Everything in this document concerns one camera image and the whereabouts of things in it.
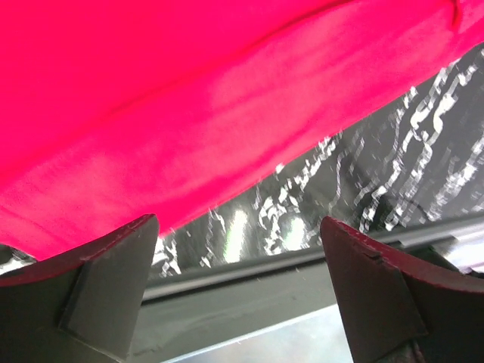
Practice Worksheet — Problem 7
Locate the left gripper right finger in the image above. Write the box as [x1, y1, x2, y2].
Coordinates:
[321, 216, 483, 362]

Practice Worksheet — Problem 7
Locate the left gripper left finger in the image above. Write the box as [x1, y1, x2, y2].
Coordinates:
[1, 214, 159, 359]

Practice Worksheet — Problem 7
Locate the red t-shirt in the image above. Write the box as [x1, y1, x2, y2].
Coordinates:
[1, 1, 483, 260]

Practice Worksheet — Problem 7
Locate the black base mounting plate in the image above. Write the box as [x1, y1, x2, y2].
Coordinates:
[128, 215, 484, 356]

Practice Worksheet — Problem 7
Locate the black marbled table mat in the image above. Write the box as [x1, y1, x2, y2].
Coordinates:
[1, 45, 483, 273]

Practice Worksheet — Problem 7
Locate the aluminium front rail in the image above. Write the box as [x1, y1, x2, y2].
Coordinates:
[162, 234, 484, 363]

